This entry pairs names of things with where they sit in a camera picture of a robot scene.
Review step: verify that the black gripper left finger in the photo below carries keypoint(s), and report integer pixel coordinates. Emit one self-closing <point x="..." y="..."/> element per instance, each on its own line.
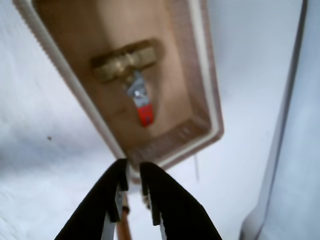
<point x="97" y="200"/>

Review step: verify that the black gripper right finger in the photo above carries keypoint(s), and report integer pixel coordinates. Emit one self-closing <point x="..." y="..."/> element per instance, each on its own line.
<point x="180" y="210"/>

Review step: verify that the ribbed wooden box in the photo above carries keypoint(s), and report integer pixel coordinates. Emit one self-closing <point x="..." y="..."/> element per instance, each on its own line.
<point x="75" y="37"/>

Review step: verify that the copper pipe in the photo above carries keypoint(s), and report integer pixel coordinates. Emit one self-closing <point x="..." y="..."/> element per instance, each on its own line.
<point x="123" y="227"/>

